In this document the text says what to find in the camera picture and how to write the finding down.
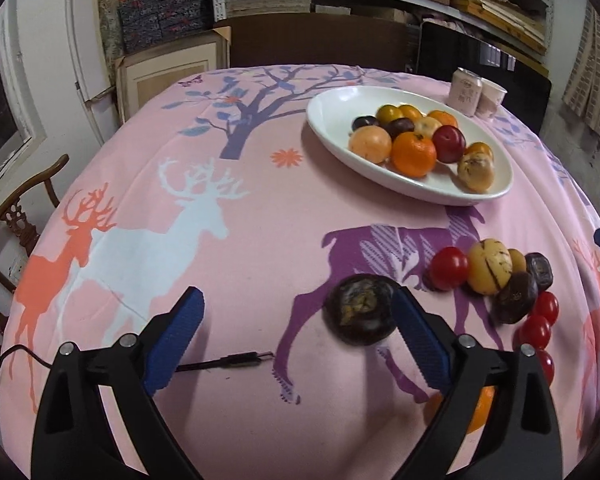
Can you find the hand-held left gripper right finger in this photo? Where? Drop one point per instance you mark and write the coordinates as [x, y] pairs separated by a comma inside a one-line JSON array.
[[422, 340]]

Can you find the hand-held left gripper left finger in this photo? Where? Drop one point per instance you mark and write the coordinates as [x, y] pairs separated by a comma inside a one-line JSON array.
[[177, 340]]

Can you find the large dark purple fruit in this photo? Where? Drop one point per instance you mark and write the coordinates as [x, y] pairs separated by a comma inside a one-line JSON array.
[[360, 307]]

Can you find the dark purple round fruit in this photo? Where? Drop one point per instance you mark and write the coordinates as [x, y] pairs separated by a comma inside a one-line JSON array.
[[539, 270], [399, 128]]

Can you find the red cherry tomato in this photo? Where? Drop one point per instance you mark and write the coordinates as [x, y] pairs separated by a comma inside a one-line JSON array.
[[546, 364], [546, 306], [534, 331], [449, 268]]

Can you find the smooth orange fruit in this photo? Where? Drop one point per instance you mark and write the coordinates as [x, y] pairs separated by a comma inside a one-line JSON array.
[[482, 407]]

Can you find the small tan round fruit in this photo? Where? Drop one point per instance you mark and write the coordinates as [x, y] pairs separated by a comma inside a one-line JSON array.
[[518, 260]]

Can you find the striped yellow pepino melon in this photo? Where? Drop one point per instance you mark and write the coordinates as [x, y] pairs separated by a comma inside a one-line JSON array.
[[489, 266]]

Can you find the dark brown round fruit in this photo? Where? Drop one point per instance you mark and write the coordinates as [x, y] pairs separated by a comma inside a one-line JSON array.
[[514, 298]]

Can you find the plain yellow pepino melon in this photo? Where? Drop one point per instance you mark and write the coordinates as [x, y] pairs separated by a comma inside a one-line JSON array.
[[476, 172]]

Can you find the small orange kumquat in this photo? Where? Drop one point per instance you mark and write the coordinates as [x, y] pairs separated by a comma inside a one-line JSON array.
[[480, 150]]

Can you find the dark red plum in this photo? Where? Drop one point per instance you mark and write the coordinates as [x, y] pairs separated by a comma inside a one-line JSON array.
[[449, 143]]

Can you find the pale yellow round fruit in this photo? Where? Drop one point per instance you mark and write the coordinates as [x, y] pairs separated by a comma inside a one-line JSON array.
[[426, 127]]

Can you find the small dark plum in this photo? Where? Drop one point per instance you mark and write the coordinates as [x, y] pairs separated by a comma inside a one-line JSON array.
[[365, 122]]

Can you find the small yellow orange tomato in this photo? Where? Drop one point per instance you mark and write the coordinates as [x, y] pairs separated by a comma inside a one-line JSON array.
[[387, 112]]

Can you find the white oval plate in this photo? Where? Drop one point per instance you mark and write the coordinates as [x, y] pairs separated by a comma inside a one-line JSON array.
[[340, 105]]

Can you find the pink printed tablecloth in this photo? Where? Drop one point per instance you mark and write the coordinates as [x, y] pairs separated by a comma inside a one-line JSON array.
[[260, 240]]

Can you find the hanging bamboo mats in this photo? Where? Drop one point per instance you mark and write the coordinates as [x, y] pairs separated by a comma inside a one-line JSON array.
[[592, 70]]

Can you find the white paper cup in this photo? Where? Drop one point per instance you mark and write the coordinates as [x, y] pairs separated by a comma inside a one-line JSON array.
[[491, 99]]

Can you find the pink beverage can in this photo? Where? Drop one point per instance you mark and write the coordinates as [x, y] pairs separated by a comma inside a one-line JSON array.
[[466, 91]]

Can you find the large orange mandarin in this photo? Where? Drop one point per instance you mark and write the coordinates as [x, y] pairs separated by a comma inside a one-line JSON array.
[[413, 154]]

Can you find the carved wooden chair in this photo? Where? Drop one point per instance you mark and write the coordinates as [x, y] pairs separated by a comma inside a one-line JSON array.
[[15, 220]]

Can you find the pale peach round fruit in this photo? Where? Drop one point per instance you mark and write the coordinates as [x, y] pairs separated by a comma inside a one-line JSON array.
[[370, 144]]

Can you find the stack of yellow wooden boxes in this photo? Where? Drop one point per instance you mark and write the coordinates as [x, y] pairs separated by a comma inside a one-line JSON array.
[[500, 15]]

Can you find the black flat panel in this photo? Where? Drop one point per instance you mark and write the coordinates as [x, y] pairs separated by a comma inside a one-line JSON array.
[[440, 45]]

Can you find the framed wooden cabinet panel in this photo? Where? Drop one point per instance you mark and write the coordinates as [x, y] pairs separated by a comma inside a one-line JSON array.
[[165, 70]]

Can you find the white framed glass door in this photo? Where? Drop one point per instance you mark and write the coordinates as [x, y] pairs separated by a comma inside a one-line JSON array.
[[10, 110]]

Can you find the brown wooden board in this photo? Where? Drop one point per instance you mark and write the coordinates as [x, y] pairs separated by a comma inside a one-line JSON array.
[[320, 42]]

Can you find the stack of blue floral boxes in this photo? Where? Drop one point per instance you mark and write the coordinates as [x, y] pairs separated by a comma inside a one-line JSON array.
[[165, 15]]

